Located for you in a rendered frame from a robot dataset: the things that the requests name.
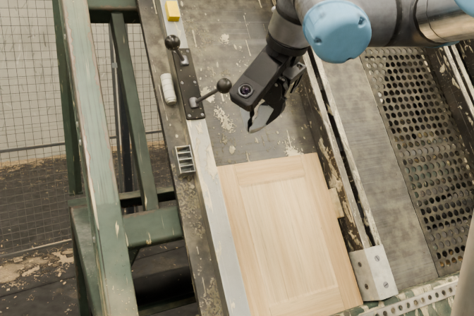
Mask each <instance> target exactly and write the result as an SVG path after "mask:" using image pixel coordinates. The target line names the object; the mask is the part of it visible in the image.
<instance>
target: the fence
mask: <svg viewBox="0 0 474 316"><path fill-rule="evenodd" d="M166 1H177V0H155V2H156V5H157V12H158V15H159V21H160V25H161V29H162V34H163V38H164V40H165V39H166V37H167V36H169V35H176V36H178V37H179V39H180V41H181V45H180V47H179V48H188V43H187V40H186V34H185V31H184V28H183V22H182V19H181V14H180V18H179V20H178V21H168V20H167V16H166V11H165V7H164V5H165V3H166ZM177 4H178V2H177ZM178 10H179V7H178ZM179 13H180V10H179ZM166 53H167V57H168V61H169V67H170V70H171V76H172V80H173V84H174V89H175V93H176V99H177V103H178V109H179V112H180V116H181V122H182V126H183V132H184V135H185V139H186V145H190V148H191V152H192V156H193V161H194V165H195V173H194V174H193V177H194V181H195V187H196V191H197V196H198V200H199V203H200V210H201V213H202V219H203V223H204V227H205V233H206V236H207V242H208V246H209V251H210V255H211V259H212V265H213V268H214V275H215V278H216V282H217V288H218V292H219V297H220V301H221V307H222V310H223V314H224V316H251V314H250V308H249V305H248V299H247V296H246V293H245V287H244V284H243V278H242V275H241V270H240V266H239V263H238V258H237V254H236V249H235V245H234V241H233V236H232V232H231V227H230V224H229V218H228V215H227V211H226V206H225V203H224V197H223V194H222V191H221V185H220V182H219V176H218V173H217V167H216V164H215V160H214V155H213V151H212V146H211V142H210V139H209V133H208V130H207V125H206V121H205V118H202V119H194V120H187V119H186V115H185V111H184V107H183V101H182V98H181V92H180V88H179V85H178V79H177V75H176V69H175V66H174V60H173V56H172V53H171V51H170V50H168V49H167V48H166Z"/></svg>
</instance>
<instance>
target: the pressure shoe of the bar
mask: <svg viewBox="0 0 474 316"><path fill-rule="evenodd" d="M328 191H329V194H330V197H331V200H332V204H333V207H334V211H335V213H336V218H337V219H339V218H343V217H345V216H344V213H343V210H342V207H341V203H340V201H339V196H338V194H337V191H336V188H331V189H329V190H328Z"/></svg>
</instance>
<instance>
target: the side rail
mask: <svg viewBox="0 0 474 316"><path fill-rule="evenodd" d="M58 1H59V10H60V16H61V25H62V30H63V40H64V45H65V51H66V60H67V66H68V75H69V80H70V86H71V95H72V100H73V110H74V115H75V124H76V130H77V135H78V144H79V150H80V160H81V165H82V170H83V180H84V185H85V194H86V200H87V209H88V214H89V220H90V229H91V234H92V244H93V250H94V255H95V264H96V270H97V279H98V284H99V294H100V299H101V304H102V314H103V316H139V314H138V306H137V301H136V297H135V289H134V284H133V276H132V271H131V267H130V259H129V254H128V246H127V241H126V233H125V229H124V224H123V216H122V211H121V203H120V198H119V190H118V186H117V181H116V173H115V168H114V160H113V155H112V151H111V143H110V138H109V130H108V125H107V118H106V112H105V108H104V100H103V95H102V87H101V83H100V78H99V70H98V65H97V57H96V52H95V44H94V40H93V35H92V27H91V22H90V14H89V9H88V5H87V0H58Z"/></svg>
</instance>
